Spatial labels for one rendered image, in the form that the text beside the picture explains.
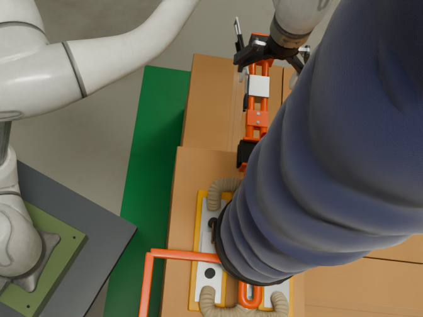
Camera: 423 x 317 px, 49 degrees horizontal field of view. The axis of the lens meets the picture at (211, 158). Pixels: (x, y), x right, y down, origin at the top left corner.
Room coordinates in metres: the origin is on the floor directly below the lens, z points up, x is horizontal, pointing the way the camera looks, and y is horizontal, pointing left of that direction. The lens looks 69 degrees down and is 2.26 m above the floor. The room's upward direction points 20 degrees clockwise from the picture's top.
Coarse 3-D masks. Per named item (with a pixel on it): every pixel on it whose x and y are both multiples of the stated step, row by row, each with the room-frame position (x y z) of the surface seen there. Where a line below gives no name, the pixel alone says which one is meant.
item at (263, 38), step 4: (252, 36) 0.87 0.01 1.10; (256, 36) 0.88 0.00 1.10; (260, 36) 0.88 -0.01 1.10; (264, 36) 0.89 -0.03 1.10; (268, 36) 0.89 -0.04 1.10; (260, 40) 0.87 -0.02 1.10; (264, 40) 0.87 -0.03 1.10; (260, 48) 0.84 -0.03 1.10; (268, 60) 0.82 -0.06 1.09; (272, 60) 0.82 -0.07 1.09; (256, 64) 0.81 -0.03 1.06; (260, 64) 0.81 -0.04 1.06
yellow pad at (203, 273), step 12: (204, 192) 0.40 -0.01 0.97; (228, 192) 0.42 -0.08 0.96; (204, 204) 0.36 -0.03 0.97; (204, 216) 0.33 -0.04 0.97; (216, 216) 0.34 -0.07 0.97; (204, 228) 0.29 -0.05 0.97; (192, 264) 0.19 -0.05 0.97; (204, 264) 0.20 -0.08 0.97; (216, 264) 0.21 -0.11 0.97; (192, 276) 0.16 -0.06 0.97; (204, 276) 0.17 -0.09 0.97; (216, 276) 0.18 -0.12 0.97; (192, 288) 0.13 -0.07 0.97; (216, 288) 0.15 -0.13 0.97; (192, 300) 0.10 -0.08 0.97; (216, 300) 0.12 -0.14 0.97
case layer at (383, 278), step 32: (192, 64) 1.07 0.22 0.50; (224, 64) 1.10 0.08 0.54; (192, 96) 0.90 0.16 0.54; (224, 96) 0.95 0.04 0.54; (192, 128) 0.76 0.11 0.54; (224, 128) 0.81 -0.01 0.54; (384, 256) 0.53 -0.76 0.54; (416, 256) 0.57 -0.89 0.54; (320, 288) 0.33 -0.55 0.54; (352, 288) 0.37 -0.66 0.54; (384, 288) 0.41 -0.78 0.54; (416, 288) 0.45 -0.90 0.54
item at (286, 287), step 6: (282, 282) 0.22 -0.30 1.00; (288, 282) 0.23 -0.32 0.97; (264, 288) 0.19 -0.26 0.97; (270, 288) 0.20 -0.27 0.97; (276, 288) 0.20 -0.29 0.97; (282, 288) 0.21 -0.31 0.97; (288, 288) 0.22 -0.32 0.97; (264, 294) 0.18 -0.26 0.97; (270, 294) 0.18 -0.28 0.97; (288, 294) 0.20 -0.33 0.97; (264, 300) 0.16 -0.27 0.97; (270, 300) 0.17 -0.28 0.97; (288, 300) 0.19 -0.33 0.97; (264, 306) 0.15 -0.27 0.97; (270, 306) 0.15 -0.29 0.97; (288, 306) 0.17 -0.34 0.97
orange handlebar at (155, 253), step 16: (256, 112) 0.64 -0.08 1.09; (256, 128) 0.60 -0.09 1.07; (160, 256) 0.16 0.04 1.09; (176, 256) 0.18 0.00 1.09; (192, 256) 0.19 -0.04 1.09; (208, 256) 0.20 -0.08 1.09; (144, 272) 0.11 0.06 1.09; (144, 288) 0.08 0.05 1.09; (240, 288) 0.16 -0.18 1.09; (256, 288) 0.17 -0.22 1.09; (144, 304) 0.04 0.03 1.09; (256, 304) 0.13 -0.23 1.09
